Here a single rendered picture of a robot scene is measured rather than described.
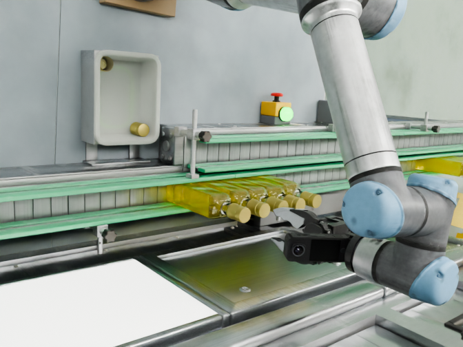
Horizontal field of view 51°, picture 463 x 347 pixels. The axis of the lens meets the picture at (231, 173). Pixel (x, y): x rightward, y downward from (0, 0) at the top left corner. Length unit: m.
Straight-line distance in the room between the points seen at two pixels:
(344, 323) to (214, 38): 0.88
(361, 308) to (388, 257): 0.24
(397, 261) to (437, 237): 0.07
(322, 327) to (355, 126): 0.40
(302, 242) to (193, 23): 0.79
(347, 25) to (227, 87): 0.78
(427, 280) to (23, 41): 0.96
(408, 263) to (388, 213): 0.16
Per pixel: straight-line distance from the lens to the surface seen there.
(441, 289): 0.80
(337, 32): 0.76
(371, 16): 0.90
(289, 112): 1.54
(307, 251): 0.86
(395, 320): 1.02
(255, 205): 1.09
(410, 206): 0.70
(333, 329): 0.94
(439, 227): 0.79
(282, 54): 1.65
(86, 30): 1.28
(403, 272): 0.81
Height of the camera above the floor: 1.93
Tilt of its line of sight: 49 degrees down
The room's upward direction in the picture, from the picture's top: 106 degrees clockwise
